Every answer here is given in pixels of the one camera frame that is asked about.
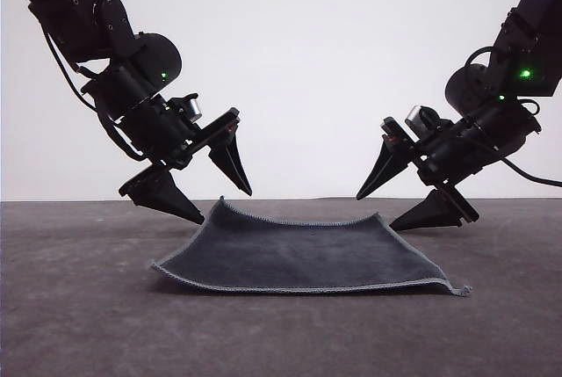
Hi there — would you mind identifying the grey table cloth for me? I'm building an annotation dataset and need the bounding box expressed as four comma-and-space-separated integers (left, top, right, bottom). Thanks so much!
0, 198, 562, 377

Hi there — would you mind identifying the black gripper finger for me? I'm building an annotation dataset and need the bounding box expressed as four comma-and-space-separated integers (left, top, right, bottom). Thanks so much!
130, 169, 206, 226
356, 135, 413, 201
207, 121, 254, 198
388, 189, 467, 233

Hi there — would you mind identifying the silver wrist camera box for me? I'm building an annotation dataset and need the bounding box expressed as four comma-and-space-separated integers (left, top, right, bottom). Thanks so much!
403, 105, 441, 133
181, 92, 205, 124

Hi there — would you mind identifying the purple towel with grey hem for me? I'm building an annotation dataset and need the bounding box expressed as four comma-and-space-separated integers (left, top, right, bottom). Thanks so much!
149, 195, 473, 299

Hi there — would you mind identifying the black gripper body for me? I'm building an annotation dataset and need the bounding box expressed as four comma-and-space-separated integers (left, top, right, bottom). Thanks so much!
380, 103, 542, 225
117, 96, 242, 207

